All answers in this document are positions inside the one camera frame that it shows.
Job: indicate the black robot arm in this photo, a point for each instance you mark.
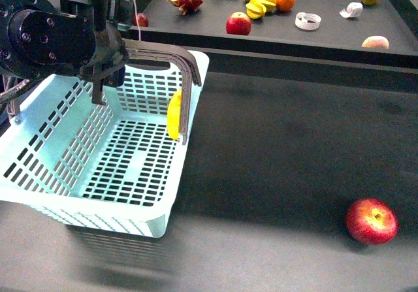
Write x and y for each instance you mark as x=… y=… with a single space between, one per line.
x=73 y=38

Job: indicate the red apple on shelf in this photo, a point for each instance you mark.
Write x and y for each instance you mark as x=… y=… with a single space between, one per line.
x=238 y=23

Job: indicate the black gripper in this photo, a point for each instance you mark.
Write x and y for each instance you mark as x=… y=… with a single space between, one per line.
x=107 y=66

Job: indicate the pink peach front right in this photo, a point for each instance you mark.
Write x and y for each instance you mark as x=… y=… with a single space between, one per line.
x=376 y=41

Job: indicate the orange persimmon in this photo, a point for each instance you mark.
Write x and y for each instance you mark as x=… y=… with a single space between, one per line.
x=284 y=5

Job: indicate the yellow star fruit centre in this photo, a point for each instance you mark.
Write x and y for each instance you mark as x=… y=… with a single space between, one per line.
x=257 y=9

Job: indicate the small red fruit left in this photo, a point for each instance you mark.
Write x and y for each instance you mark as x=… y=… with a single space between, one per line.
x=141 y=19

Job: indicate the red apple on table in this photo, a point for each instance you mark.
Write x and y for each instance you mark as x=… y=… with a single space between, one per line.
x=371 y=222

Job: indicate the light blue plastic basket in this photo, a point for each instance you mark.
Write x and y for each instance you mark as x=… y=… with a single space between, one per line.
x=111 y=167

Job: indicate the yellow mango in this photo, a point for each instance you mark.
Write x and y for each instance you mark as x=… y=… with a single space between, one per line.
x=173 y=115

